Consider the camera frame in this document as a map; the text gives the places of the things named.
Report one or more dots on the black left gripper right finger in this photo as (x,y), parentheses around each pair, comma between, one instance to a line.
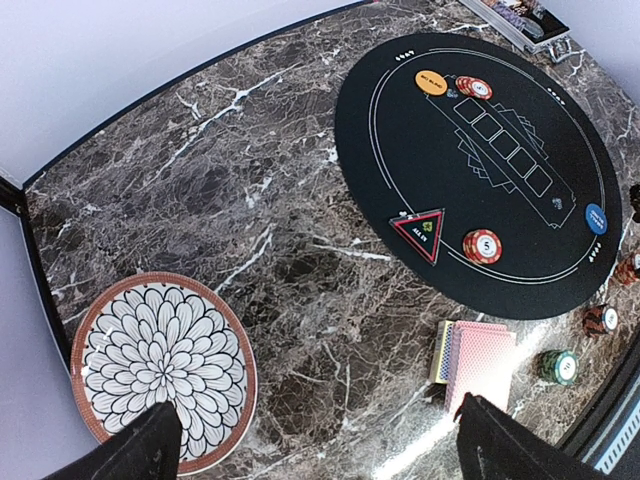
(492,445)

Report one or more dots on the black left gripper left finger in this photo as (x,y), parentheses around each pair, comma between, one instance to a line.
(148,448)

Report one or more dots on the red 5 chips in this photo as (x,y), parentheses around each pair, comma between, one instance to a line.
(482,246)
(474,87)

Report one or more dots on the red 5 chip stack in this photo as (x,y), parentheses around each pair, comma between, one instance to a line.
(627,271)

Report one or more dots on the orange big blind button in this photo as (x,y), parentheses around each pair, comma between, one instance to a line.
(431,83)

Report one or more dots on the yellow card box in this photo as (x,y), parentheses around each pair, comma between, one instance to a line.
(442,350)

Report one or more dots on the red back card deck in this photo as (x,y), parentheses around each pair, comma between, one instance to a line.
(480,364)

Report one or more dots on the green chip stack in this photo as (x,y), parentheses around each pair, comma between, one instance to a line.
(558,366)

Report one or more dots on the floral ceramic plate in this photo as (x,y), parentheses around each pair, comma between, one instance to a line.
(162,337)

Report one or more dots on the black orange 100 chip stack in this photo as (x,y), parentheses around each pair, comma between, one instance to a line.
(600,320)

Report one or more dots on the triangular all in marker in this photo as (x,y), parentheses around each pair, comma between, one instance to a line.
(422,231)

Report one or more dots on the blue small blind button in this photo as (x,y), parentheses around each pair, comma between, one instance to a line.
(596,219)

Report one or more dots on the round black poker mat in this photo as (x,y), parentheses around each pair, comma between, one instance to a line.
(523,164)

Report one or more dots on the aluminium poker case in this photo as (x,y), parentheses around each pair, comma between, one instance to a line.
(528,25)

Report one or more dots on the black front table rail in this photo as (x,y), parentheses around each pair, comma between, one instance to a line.
(624,373)

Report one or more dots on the white cable duct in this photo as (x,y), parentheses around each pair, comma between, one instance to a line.
(616,438)

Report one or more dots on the black frame post left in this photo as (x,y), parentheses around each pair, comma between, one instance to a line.
(14,200)

